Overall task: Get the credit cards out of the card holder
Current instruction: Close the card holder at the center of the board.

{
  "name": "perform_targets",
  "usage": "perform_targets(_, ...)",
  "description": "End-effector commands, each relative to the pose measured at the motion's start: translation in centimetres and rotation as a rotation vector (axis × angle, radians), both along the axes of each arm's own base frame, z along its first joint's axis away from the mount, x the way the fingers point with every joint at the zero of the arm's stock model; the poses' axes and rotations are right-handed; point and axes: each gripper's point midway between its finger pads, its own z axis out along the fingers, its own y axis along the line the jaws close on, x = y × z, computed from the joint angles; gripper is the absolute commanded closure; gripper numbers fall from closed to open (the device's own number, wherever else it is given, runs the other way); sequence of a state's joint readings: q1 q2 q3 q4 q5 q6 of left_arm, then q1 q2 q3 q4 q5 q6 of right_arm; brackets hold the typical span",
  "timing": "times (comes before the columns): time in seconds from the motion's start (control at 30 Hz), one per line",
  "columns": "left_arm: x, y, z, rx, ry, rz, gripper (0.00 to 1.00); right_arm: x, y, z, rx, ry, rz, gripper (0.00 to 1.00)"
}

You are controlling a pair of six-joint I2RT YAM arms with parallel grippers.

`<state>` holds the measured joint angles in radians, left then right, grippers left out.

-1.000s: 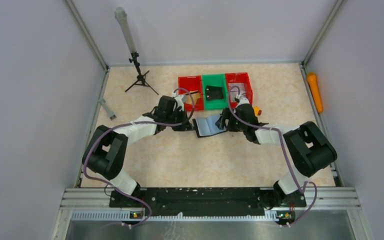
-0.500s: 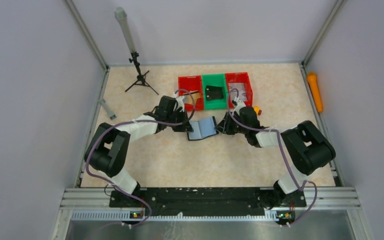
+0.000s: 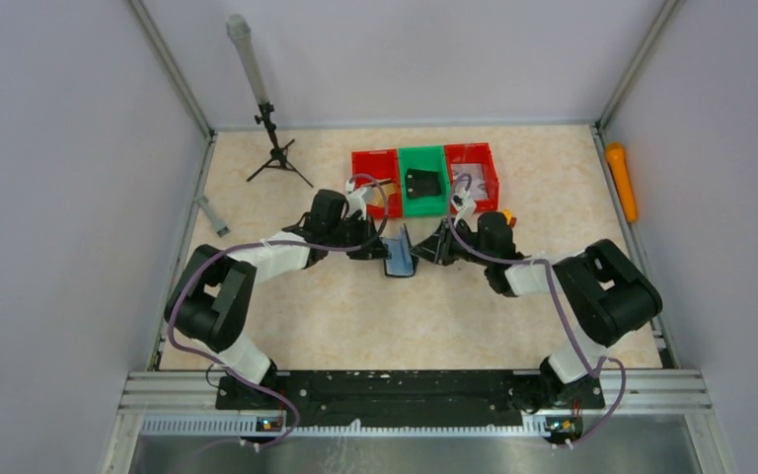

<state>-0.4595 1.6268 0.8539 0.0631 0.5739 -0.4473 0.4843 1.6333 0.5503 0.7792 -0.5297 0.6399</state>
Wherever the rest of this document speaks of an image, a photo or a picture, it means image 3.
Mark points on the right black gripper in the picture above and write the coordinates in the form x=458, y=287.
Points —
x=447, y=242

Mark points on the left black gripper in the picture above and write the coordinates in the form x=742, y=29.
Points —
x=362, y=242

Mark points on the black leather card holder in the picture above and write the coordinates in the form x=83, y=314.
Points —
x=400, y=261

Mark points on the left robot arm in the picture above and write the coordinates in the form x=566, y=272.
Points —
x=210, y=302

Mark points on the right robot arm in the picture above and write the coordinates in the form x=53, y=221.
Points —
x=599, y=294

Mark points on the gold card in red bin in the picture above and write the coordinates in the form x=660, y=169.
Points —
x=390, y=189

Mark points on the grey cards in red bin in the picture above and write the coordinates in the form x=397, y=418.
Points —
x=476, y=183

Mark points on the yellow toy block car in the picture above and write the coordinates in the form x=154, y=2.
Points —
x=509, y=216

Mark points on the left red plastic bin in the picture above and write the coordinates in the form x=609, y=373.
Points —
x=383, y=166

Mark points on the red plastic bin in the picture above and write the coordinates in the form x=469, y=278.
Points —
x=479, y=153
x=383, y=166

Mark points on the green plastic bin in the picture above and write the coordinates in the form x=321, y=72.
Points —
x=425, y=158

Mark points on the right red plastic bin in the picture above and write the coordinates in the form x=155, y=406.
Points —
x=479, y=153

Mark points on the orange flashlight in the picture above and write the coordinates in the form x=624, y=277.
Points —
x=615, y=155

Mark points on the black tripod with grey pole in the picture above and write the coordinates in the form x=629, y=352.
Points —
x=240, y=34

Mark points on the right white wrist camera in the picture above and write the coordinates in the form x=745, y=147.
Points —
x=461, y=206

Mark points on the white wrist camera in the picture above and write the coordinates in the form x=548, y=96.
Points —
x=461, y=206
x=357, y=199

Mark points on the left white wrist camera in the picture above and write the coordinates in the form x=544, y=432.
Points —
x=357, y=199

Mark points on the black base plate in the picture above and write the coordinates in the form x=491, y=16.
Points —
x=318, y=401

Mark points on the small grey bracket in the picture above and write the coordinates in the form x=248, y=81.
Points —
x=218, y=224

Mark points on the aluminium frame rail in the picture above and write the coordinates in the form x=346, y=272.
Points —
x=655, y=421

